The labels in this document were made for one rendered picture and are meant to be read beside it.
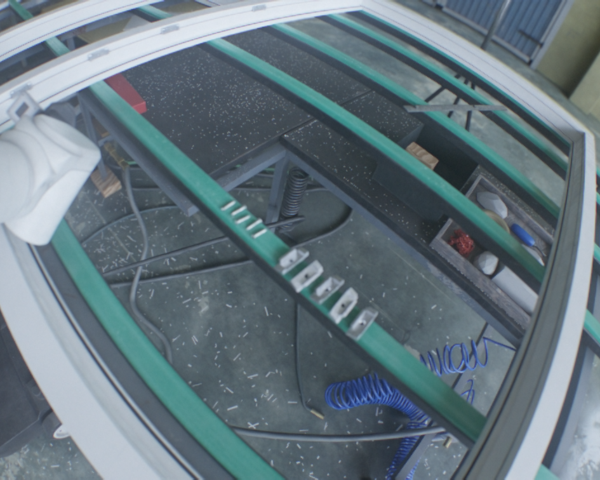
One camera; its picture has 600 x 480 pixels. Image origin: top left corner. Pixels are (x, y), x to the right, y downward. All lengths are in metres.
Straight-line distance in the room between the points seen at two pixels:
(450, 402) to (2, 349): 1.32
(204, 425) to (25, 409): 0.96
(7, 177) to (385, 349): 0.43
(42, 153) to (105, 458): 0.26
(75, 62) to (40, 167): 0.54
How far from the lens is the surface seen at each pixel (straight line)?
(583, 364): 0.78
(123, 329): 0.43
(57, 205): 0.38
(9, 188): 0.27
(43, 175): 0.30
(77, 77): 0.84
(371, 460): 1.35
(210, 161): 0.96
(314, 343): 1.35
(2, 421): 1.34
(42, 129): 0.32
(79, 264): 0.49
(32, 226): 0.39
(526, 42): 6.50
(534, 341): 0.59
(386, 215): 0.95
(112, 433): 0.34
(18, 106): 0.56
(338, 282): 0.45
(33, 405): 1.24
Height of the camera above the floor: 1.25
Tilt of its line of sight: 54 degrees down
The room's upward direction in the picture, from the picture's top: 18 degrees clockwise
